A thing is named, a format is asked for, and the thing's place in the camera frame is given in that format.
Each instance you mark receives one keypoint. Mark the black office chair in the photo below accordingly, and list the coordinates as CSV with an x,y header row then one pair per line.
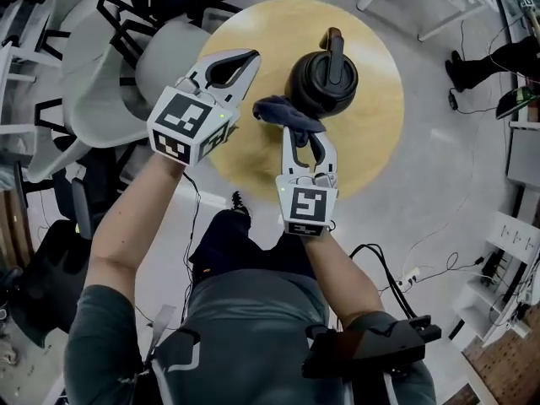
x,y
46,277

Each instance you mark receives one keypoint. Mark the black chest-mounted device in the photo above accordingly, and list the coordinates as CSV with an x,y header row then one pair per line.
x,y
371,344

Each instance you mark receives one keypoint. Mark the person's left shoe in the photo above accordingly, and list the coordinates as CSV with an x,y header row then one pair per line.
x,y
239,203

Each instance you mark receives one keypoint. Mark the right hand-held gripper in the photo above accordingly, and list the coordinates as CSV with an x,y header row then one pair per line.
x,y
308,205

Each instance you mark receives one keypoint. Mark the round wooden table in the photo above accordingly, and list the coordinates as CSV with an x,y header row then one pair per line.
x,y
371,142

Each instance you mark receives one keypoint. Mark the dark blue cloth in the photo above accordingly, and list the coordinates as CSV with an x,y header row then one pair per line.
x,y
287,114

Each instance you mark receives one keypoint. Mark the black power adapter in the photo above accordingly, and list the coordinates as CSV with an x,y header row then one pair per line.
x,y
453,101

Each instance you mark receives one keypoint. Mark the person's grey t-shirt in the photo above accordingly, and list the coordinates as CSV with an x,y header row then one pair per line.
x,y
244,344

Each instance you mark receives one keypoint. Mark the person's dark shorts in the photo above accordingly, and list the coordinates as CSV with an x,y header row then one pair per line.
x,y
228,243

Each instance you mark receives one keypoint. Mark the white power strip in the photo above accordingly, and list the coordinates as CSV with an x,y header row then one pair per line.
x,y
408,277

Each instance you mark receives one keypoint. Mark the grey shell chair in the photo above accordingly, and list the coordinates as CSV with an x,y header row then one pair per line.
x,y
80,11
105,99

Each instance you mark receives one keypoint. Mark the person's left forearm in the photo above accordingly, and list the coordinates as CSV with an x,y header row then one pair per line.
x,y
126,226

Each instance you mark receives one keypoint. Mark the person's right forearm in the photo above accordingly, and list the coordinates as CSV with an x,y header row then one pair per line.
x,y
337,277

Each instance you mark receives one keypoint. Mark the white shelving unit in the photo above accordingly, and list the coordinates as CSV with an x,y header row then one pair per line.
x,y
502,277

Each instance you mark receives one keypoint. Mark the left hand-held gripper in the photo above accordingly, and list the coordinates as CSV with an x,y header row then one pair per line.
x,y
181,114

